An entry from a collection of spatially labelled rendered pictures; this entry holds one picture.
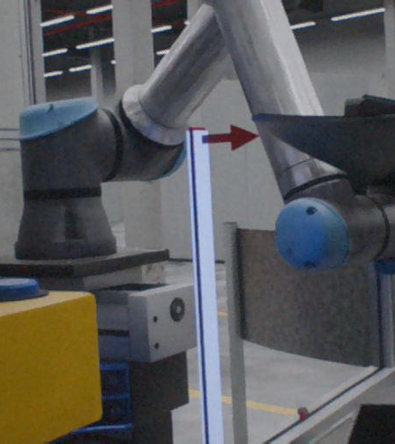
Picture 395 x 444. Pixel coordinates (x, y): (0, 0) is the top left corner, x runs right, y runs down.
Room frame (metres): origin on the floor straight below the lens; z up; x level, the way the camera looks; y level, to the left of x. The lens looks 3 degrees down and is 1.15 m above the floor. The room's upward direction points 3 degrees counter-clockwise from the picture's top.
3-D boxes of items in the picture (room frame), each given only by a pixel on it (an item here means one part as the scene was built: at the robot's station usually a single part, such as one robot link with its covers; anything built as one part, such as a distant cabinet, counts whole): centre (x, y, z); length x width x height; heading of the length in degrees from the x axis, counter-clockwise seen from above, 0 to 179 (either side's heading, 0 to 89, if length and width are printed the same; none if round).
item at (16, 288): (0.62, 0.13, 1.08); 0.04 x 0.04 x 0.02
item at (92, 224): (1.35, 0.20, 1.09); 0.15 x 0.15 x 0.10
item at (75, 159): (1.35, 0.19, 1.20); 0.13 x 0.12 x 0.14; 132
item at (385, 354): (1.29, -0.26, 0.96); 0.03 x 0.03 x 0.20; 60
